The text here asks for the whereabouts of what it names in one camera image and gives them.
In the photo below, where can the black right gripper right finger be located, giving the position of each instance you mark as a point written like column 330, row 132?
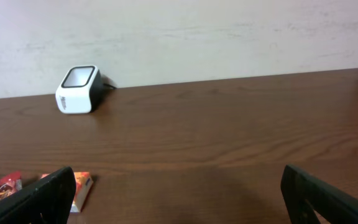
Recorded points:
column 306, row 196

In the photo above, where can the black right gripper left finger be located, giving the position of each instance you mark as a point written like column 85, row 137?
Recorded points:
column 47, row 200

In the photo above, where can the orange small box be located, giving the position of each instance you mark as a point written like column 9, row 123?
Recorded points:
column 84, row 183

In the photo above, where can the red chocolate bar wrapper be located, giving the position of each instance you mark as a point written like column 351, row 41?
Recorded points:
column 10, row 184

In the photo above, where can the white barcode scanner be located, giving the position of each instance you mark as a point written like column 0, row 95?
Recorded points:
column 82, row 90

